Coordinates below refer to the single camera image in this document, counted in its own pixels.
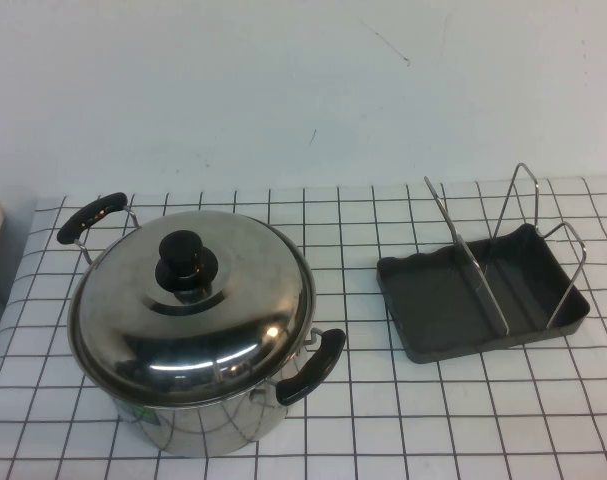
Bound dark grey plastic drip tray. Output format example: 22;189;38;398
376;222;592;365

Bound stainless steel pot black handles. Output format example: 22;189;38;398
56;191;347;457

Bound chrome wire lid rack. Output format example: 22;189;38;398
423;162;588;336

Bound steel pot lid black knob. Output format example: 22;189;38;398
67;209;318;405

